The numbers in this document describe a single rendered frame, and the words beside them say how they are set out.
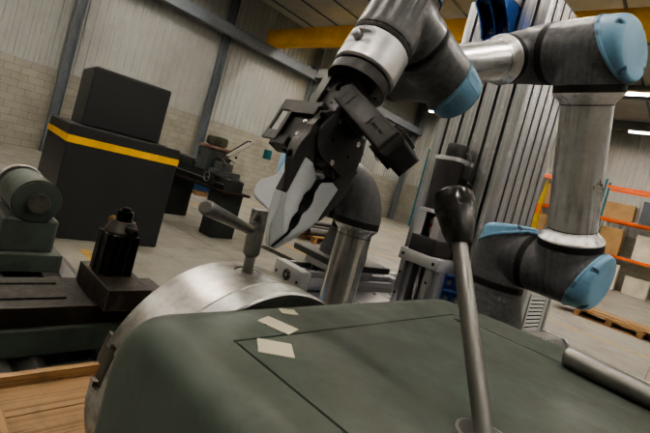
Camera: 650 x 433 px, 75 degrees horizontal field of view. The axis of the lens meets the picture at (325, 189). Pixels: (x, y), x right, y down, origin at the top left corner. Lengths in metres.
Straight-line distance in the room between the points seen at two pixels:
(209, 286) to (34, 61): 14.41
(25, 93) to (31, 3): 2.45
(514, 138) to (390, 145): 0.89
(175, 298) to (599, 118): 0.74
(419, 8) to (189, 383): 0.42
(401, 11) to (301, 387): 0.39
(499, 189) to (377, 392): 0.97
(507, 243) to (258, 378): 0.77
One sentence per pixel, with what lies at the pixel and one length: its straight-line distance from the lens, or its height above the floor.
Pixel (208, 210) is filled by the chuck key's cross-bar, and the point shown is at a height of 1.34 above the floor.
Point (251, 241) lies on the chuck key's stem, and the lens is 0.55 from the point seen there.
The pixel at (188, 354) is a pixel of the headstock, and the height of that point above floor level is 1.25.
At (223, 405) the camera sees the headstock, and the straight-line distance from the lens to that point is 0.27.
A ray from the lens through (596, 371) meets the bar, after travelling 0.53.
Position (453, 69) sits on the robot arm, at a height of 1.55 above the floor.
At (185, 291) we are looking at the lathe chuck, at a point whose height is 1.21.
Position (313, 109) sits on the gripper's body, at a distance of 0.44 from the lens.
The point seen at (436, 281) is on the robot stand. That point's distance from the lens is 1.19.
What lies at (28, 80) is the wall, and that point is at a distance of 14.83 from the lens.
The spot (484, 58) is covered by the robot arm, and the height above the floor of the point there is 1.66.
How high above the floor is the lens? 1.38
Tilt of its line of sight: 1 degrees down
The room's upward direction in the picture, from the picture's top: 15 degrees clockwise
